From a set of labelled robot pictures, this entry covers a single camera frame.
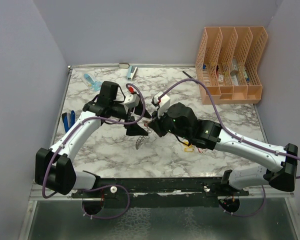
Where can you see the dark blue stapler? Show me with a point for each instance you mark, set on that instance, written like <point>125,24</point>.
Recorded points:
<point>68,119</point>

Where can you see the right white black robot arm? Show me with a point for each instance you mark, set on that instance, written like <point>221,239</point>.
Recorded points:
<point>276,165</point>

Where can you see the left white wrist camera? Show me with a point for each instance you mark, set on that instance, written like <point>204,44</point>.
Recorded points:
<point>131,101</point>

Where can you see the round metal keyring disc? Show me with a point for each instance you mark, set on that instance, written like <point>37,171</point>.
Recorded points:
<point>142,139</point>

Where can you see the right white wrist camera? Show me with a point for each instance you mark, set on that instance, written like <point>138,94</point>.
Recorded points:
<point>162,103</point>

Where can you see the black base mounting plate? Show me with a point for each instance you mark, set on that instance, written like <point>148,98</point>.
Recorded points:
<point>171,192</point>

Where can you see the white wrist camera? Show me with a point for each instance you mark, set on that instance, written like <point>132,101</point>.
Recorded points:
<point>131,101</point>
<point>162,103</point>

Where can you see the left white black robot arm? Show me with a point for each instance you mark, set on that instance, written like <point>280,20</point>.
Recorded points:
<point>54,168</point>

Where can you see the orange plastic file organizer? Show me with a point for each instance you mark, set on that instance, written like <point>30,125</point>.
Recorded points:
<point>227,62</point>

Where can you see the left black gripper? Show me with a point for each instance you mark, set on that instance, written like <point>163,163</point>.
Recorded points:
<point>135,129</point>

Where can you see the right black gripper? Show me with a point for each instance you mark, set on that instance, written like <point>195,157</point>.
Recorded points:
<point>155,124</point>

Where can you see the lower yellow key tag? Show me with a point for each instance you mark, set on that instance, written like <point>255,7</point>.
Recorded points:
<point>189,149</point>

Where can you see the blue white packaged item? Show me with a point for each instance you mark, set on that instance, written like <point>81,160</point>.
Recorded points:
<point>91,83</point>

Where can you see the light blue stapler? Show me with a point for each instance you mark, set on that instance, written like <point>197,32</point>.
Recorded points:
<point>132,70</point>

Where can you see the white clip at wall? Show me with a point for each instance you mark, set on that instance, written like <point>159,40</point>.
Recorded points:
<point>124,65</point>

